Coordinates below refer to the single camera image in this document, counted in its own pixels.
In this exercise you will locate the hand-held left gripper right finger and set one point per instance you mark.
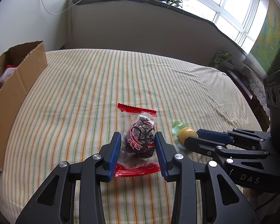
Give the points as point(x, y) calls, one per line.
point(161, 156)

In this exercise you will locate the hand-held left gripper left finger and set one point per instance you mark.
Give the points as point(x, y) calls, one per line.
point(114, 156)

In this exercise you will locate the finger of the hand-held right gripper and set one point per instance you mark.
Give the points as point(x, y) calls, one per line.
point(200, 144)
point(212, 135)

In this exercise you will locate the yellow ball candy wrapper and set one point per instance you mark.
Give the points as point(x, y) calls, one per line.
point(186, 134)

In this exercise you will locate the red-edged clear date packet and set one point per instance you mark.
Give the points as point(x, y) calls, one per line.
point(140, 140)
point(7, 75)

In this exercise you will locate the brown cardboard box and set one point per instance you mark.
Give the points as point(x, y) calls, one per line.
point(11, 98)

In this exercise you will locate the white lace cloth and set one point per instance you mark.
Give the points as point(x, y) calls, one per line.
point(255, 84)

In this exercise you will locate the dark wooden chair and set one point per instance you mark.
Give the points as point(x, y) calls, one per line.
point(238, 74)

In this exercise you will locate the green carton box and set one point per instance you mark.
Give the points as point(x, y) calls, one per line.
point(220, 58)

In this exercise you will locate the striped bedsheet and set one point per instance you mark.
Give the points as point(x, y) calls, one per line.
point(107, 74)

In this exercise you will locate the wall map poster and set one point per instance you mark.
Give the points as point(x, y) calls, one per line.
point(273, 39)

